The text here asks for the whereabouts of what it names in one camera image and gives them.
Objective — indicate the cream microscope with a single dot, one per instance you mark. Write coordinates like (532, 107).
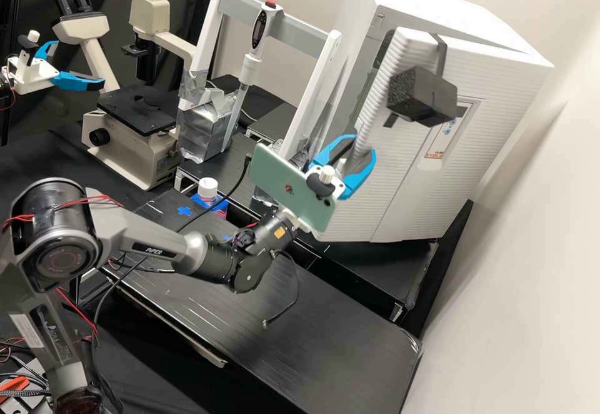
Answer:
(136, 144)

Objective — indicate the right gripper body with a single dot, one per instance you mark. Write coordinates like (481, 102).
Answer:
(302, 226)

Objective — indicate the small bottle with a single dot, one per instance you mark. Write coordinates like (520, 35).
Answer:
(207, 189)

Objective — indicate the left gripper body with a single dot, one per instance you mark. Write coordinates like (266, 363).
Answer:
(30, 76)

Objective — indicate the blue bottle holder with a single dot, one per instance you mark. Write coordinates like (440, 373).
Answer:
(219, 210)

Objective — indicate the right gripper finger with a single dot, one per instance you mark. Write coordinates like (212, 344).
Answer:
(363, 175)
(323, 153)

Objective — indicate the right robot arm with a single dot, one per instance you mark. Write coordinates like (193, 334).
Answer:
(154, 245)

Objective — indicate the right wrist camera phone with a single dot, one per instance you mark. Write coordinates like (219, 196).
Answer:
(286, 184)

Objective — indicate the white pipette stand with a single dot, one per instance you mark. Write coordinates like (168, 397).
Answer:
(211, 24)

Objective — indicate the pipette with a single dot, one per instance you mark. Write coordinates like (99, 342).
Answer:
(259, 29)

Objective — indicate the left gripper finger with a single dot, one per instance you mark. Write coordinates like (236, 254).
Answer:
(46, 48)
(77, 82)

